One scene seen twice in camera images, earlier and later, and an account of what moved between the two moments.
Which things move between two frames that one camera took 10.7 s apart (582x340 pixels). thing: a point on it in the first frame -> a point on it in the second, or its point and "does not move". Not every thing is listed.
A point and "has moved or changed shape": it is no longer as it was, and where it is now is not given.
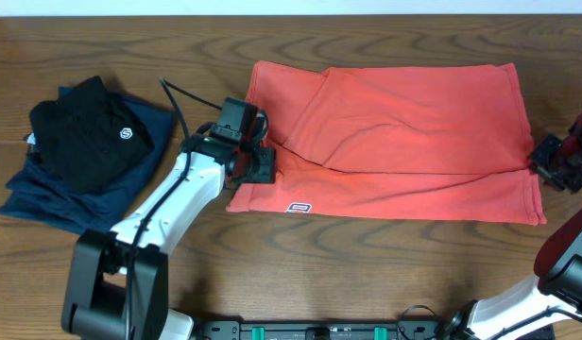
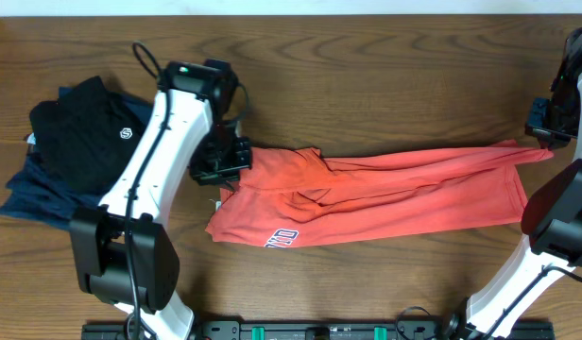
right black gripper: (540, 163) -> (538, 126)
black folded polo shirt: (89, 138) does not move
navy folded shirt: (33, 196) does not move
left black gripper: (264, 165) -> (225, 163)
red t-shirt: (441, 143) has moved or changed shape
